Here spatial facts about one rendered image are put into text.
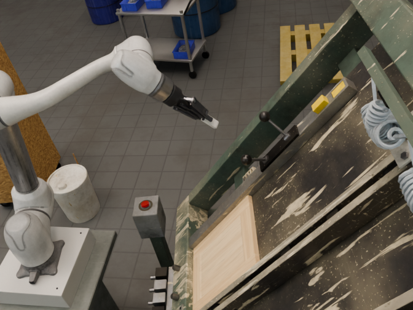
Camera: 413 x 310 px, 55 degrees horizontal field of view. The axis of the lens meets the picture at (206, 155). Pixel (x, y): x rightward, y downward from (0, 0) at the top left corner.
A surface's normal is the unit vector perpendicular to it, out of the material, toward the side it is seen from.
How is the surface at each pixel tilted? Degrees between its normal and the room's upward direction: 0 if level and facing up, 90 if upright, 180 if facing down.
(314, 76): 90
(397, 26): 51
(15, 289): 2
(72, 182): 0
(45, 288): 2
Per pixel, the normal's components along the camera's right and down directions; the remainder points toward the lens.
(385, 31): -0.86, -0.37
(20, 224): -0.09, -0.66
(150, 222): 0.01, 0.68
